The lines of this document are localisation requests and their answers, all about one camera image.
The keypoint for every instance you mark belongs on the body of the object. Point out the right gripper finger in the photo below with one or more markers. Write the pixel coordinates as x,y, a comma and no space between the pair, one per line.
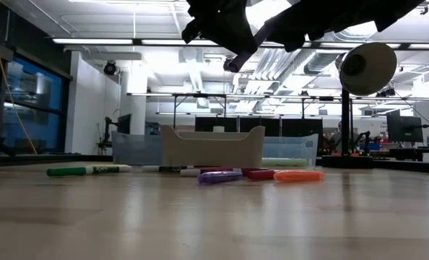
294,29
221,21

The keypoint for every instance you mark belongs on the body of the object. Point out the orange highlighter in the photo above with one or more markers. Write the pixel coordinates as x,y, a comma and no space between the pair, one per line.
297,176

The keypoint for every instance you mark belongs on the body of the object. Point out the magenta Expo marker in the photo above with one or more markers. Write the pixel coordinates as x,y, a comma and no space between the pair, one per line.
190,173

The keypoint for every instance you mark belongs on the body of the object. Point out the black Expo marker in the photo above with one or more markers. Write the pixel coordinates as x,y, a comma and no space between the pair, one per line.
171,169

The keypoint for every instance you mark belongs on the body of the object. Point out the green Expo marker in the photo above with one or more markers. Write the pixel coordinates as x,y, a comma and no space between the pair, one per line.
66,171

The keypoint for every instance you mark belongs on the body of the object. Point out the black background robot arm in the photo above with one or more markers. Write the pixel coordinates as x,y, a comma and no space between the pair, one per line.
365,142

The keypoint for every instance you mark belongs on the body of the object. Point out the black ceiling spotlight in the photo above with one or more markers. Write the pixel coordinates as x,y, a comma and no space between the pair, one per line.
227,63
110,68

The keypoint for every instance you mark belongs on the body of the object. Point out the white paper cup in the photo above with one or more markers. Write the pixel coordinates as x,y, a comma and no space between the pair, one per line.
219,129

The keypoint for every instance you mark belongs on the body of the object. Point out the person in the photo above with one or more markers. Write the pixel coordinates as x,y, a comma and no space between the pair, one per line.
335,139

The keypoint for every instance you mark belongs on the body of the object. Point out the clear plastic bin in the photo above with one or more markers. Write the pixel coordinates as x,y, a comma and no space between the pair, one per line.
290,148

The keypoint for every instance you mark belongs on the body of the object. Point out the long ceiling light bar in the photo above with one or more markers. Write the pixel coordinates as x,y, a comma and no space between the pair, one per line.
99,41

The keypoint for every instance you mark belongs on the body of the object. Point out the white opaque plastic bin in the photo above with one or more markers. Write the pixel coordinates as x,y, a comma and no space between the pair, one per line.
214,151

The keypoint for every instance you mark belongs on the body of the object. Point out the blue box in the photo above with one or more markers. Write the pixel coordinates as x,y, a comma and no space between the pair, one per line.
374,146

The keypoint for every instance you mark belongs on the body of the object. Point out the blue tinted window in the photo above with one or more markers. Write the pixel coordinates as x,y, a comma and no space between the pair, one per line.
34,90

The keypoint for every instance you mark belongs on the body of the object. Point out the black workbench frame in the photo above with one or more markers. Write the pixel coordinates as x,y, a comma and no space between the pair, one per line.
200,95

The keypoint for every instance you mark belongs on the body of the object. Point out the black aluminium table frame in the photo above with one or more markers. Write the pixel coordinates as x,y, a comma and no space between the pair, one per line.
55,159

